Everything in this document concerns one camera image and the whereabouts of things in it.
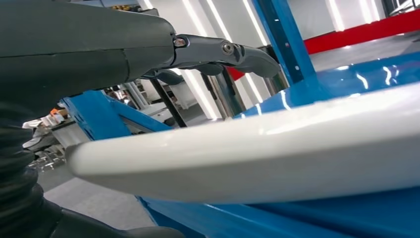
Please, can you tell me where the black stanchion pole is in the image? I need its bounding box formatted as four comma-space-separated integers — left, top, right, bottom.
149, 78, 188, 128

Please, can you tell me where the red barrier belt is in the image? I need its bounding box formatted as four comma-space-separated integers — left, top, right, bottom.
227, 8, 420, 81

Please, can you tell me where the chrome stanchion post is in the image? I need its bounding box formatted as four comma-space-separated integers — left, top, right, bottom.
262, 46, 290, 96
207, 67, 247, 119

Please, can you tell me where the blue metal shelf rack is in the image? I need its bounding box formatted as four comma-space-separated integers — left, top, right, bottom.
62, 0, 420, 238

